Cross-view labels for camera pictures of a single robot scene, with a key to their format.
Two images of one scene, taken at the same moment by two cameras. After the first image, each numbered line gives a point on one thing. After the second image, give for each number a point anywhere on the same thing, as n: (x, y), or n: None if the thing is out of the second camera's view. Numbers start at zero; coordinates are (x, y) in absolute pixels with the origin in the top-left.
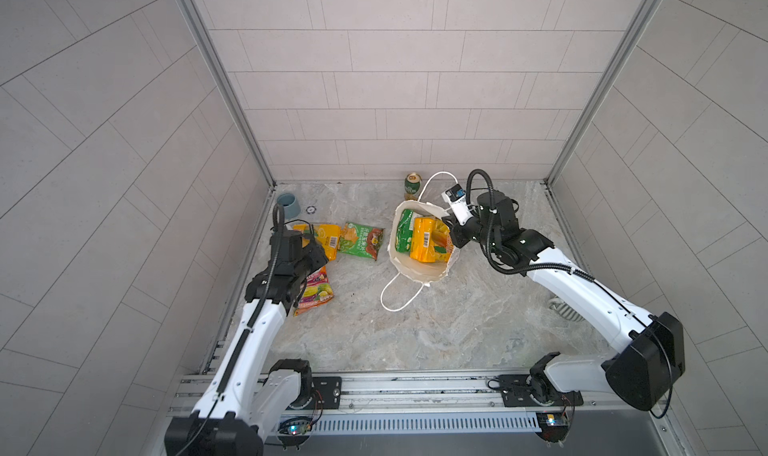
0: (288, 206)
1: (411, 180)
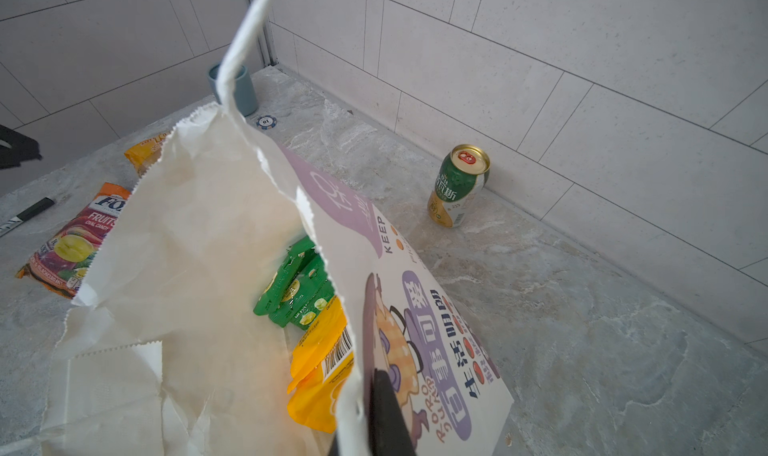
0: (243, 89)
1: (459, 181)
